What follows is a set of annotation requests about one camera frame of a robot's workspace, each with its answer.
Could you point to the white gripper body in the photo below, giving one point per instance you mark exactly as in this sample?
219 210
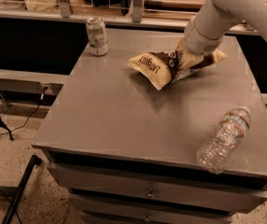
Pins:
198 42

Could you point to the brown chip bag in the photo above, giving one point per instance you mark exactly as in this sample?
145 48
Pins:
164 67

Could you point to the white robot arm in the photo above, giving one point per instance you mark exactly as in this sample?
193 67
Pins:
205 31

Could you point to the white soda can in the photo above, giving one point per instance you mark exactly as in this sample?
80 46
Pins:
97 36

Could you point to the grey drawer cabinet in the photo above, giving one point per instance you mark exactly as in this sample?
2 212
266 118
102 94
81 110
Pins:
127 151

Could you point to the clear plastic water bottle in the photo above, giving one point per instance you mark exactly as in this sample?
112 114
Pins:
224 140

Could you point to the black metal leg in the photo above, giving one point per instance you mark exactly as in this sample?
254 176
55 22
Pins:
12 210

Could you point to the grey metal rail shelf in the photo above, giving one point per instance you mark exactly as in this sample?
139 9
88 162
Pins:
146 14

